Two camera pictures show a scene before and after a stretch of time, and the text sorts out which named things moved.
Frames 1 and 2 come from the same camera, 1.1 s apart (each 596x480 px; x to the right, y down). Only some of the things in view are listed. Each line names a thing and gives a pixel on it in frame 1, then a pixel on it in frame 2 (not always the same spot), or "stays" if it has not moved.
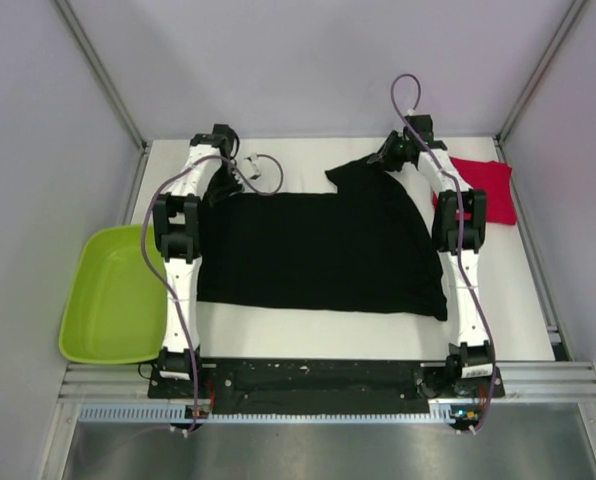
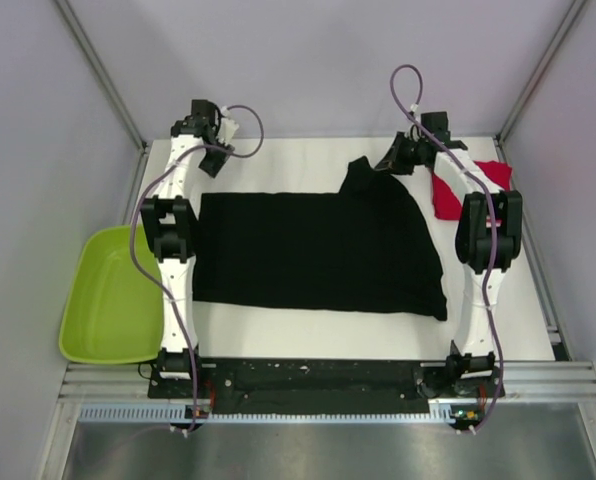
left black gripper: x=216 y=194 -> x=211 y=167
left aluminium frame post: x=103 y=74 stays
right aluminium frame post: x=540 y=69 stays
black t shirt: x=367 y=246 stays
